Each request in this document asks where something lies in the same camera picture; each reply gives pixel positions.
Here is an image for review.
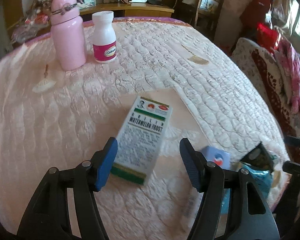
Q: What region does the blue white medicine box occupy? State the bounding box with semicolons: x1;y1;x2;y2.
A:
200;146;230;170

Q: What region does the watermelon frost medicine box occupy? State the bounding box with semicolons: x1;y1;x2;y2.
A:
111;96;173;185

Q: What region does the teal plastic bag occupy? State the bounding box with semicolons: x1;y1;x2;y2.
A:
221;163;273;215

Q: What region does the black foil wrapper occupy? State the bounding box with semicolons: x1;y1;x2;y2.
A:
240;142;274;172

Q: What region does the white pill bottle pink label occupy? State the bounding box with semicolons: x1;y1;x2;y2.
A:
92;11;116;63

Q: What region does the pink patterned clothing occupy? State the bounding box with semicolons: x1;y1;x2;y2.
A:
275;39;300;113

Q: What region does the pink water bottle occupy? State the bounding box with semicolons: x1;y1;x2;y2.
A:
50;0;87;72

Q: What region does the red cushion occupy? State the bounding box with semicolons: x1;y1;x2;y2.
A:
256;23;281;53

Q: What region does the wooden sideboard cabinet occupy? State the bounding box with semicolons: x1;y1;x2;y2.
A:
78;2;174;22

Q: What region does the wooden chair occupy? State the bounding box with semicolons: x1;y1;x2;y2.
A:
175;0;224;41

